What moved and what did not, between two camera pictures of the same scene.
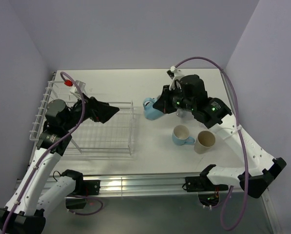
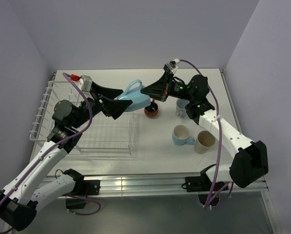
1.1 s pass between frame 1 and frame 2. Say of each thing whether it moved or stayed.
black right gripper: moved
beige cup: stayed
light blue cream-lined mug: stayed
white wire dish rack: stayed
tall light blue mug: moved
